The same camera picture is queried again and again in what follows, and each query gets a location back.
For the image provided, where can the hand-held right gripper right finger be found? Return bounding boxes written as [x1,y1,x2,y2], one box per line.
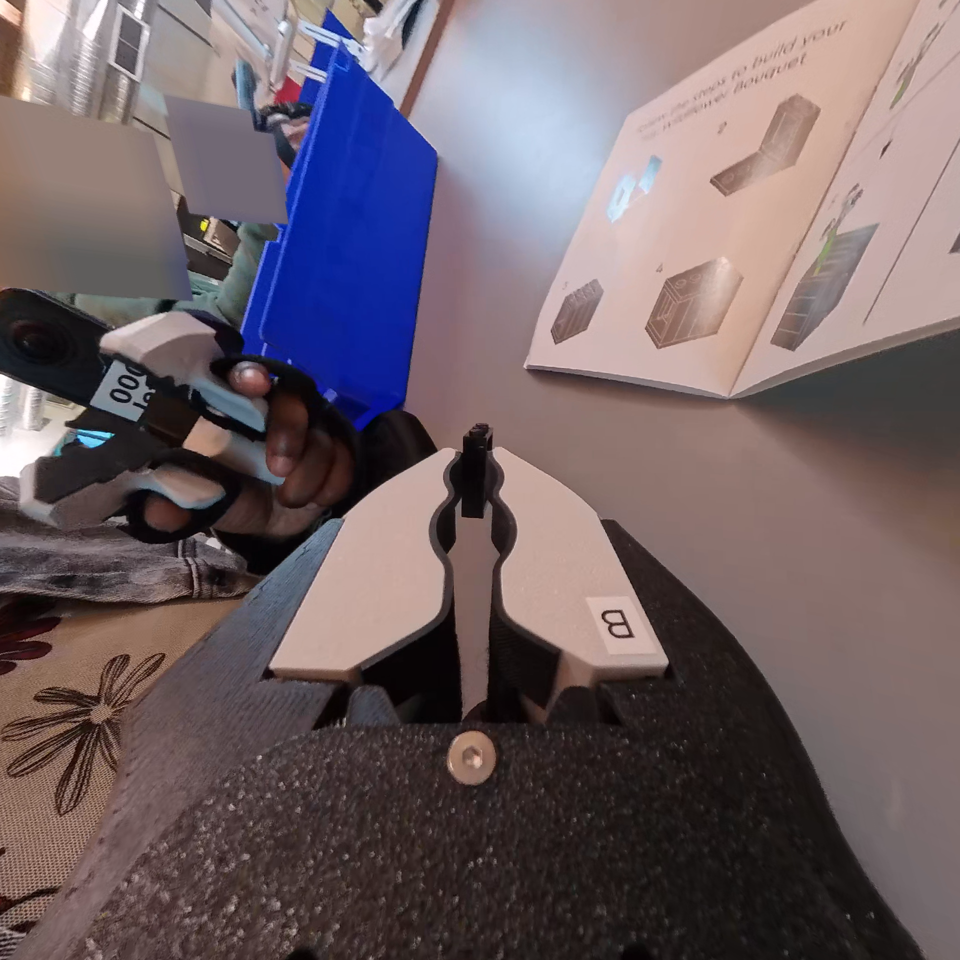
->
[489,446,670,714]

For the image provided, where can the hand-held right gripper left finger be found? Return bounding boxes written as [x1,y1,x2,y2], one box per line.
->
[267,447,460,685]

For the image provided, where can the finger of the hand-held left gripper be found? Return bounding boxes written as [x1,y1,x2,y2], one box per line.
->
[16,450,230,530]
[99,313,245,384]

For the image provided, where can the black L-shaped lego assembly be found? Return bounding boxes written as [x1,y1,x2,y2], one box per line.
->
[461,423,496,520]

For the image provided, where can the blue plastic bin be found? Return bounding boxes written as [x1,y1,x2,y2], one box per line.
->
[241,7,441,434]

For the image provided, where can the lego instruction booklet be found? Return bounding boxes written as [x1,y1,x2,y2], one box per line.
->
[523,0,960,400]

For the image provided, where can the person's left hand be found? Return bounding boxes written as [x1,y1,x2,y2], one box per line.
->
[142,362,357,543]

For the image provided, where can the black cushioned wrist rest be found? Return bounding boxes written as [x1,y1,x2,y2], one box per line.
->
[330,408,441,526]

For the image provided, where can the person's floral beige garment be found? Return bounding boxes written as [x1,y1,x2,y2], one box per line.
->
[0,596,249,960]

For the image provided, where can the clear acrylic stand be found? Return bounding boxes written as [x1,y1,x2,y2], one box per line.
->
[273,11,372,84]

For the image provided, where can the silver ventilation duct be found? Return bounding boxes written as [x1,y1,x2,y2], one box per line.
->
[18,0,162,125]

